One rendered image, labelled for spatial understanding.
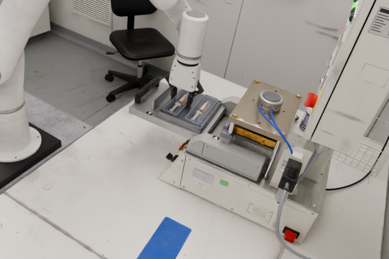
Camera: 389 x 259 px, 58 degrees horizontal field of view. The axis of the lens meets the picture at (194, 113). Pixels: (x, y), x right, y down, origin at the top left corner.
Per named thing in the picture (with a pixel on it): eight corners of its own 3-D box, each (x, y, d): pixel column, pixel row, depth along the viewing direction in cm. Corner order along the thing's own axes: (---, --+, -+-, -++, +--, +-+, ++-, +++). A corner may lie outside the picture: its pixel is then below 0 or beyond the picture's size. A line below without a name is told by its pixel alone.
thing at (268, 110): (311, 123, 125) (325, 93, 118) (294, 177, 102) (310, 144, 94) (248, 99, 132) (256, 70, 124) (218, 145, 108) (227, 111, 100)
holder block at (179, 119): (220, 106, 134) (222, 100, 132) (199, 134, 119) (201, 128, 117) (182, 91, 138) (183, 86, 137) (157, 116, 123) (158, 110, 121)
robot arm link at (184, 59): (171, 51, 114) (170, 59, 116) (195, 60, 112) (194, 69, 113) (182, 43, 120) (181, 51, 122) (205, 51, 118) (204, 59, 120)
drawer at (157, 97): (223, 114, 136) (228, 98, 132) (201, 145, 120) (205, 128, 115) (158, 88, 144) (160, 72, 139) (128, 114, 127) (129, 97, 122)
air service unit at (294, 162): (292, 182, 106) (308, 147, 98) (281, 217, 95) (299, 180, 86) (275, 176, 107) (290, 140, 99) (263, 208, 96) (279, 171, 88)
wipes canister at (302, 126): (317, 129, 171) (329, 104, 162) (314, 139, 164) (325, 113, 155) (300, 122, 173) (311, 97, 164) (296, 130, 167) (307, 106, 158)
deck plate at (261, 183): (332, 149, 131) (333, 147, 131) (320, 214, 105) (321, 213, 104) (220, 106, 143) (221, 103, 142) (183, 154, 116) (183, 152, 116)
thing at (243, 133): (290, 121, 125) (300, 99, 119) (276, 157, 108) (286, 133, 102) (246, 104, 129) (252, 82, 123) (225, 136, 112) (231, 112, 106)
